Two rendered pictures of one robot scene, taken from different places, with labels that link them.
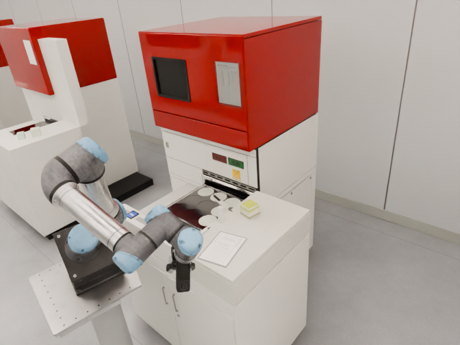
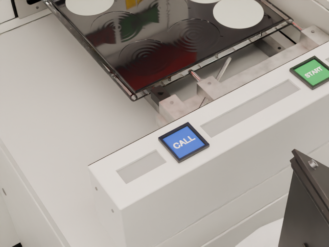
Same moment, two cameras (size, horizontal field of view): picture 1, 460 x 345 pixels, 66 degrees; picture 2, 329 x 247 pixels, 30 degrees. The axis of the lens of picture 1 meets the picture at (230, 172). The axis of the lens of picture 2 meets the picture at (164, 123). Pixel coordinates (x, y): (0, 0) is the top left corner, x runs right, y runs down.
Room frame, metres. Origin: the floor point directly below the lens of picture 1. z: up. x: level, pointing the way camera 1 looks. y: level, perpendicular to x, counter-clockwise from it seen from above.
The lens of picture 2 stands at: (1.48, 1.13, 1.66)
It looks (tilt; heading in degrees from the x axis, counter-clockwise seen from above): 48 degrees down; 285
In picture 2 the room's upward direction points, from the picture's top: 3 degrees counter-clockwise
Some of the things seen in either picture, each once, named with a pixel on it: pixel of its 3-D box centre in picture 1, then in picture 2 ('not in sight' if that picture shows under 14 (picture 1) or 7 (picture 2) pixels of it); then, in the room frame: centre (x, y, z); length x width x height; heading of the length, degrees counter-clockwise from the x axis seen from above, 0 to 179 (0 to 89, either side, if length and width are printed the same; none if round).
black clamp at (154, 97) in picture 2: not in sight; (160, 96); (1.68, 0.40, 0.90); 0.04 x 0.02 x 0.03; 137
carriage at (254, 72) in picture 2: not in sight; (251, 91); (1.53, 0.32, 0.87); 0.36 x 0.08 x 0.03; 47
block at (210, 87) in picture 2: not in sight; (217, 97); (1.58, 0.38, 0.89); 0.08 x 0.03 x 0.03; 137
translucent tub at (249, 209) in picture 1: (249, 209); not in sight; (1.51, -0.09, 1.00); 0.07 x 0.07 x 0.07; 35
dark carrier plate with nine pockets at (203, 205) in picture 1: (206, 205); (162, 8); (1.73, 0.16, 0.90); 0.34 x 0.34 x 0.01; 47
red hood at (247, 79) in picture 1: (233, 74); not in sight; (2.26, -0.07, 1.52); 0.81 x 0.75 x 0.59; 47
